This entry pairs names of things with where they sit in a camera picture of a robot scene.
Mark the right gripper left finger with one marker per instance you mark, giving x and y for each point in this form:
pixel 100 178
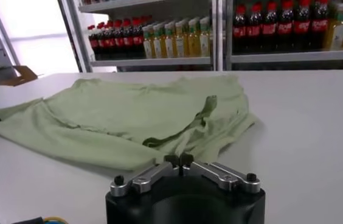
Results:
pixel 147 179

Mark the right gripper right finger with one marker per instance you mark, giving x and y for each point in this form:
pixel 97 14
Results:
pixel 223 178

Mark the green t-shirt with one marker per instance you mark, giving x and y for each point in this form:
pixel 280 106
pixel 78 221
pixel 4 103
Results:
pixel 98 121

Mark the brown cardboard box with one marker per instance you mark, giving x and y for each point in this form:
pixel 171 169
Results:
pixel 19 76

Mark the white metal shelf rack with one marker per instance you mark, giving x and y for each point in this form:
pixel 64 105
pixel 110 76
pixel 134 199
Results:
pixel 296 56
pixel 150 61

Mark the cola bottle red cap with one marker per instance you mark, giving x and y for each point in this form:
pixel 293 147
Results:
pixel 102 44
pixel 94 45
pixel 285 29
pixel 119 42
pixel 254 32
pixel 319 26
pixel 138 41
pixel 301 27
pixel 269 30
pixel 110 42
pixel 240 33
pixel 128 42

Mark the yellow tea bottle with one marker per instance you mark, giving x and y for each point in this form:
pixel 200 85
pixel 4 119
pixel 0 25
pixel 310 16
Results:
pixel 169 45
pixel 338 33
pixel 194 42
pixel 158 45
pixel 181 44
pixel 205 41
pixel 148 47

